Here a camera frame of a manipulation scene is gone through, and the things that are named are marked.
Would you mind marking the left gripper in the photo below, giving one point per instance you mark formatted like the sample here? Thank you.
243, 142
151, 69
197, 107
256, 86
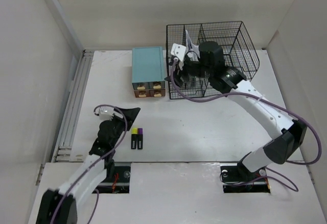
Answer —
131, 115

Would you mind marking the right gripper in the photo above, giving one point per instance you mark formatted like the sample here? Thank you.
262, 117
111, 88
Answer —
186, 78

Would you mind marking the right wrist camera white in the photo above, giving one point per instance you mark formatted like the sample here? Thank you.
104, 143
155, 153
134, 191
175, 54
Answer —
179, 51

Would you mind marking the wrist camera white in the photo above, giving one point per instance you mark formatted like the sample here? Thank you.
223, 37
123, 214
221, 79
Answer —
179, 51
105, 113

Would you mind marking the teal drawer box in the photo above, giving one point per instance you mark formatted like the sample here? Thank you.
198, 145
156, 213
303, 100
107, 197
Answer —
148, 72

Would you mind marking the yellow cap black highlighter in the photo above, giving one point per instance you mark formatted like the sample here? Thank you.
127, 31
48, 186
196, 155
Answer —
134, 132

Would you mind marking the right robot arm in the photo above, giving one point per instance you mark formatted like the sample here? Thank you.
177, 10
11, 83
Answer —
285, 130

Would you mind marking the white paper sheets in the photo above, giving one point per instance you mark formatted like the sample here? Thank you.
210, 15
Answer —
189, 44

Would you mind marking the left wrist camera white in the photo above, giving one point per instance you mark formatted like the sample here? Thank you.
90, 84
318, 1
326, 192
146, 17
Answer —
105, 113

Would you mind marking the aluminium rail frame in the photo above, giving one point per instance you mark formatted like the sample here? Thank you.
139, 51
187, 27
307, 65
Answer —
61, 148

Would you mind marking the black wire mesh organizer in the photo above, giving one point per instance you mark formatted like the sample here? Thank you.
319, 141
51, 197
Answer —
237, 47

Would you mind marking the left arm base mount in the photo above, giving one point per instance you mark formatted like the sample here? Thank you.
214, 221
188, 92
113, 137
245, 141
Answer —
117, 180

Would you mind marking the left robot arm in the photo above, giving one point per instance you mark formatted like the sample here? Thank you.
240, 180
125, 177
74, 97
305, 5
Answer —
61, 205

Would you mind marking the purple cap black highlighter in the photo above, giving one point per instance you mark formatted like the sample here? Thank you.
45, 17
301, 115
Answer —
139, 138

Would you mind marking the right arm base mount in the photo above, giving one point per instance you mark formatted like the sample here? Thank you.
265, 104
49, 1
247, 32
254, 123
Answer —
235, 182

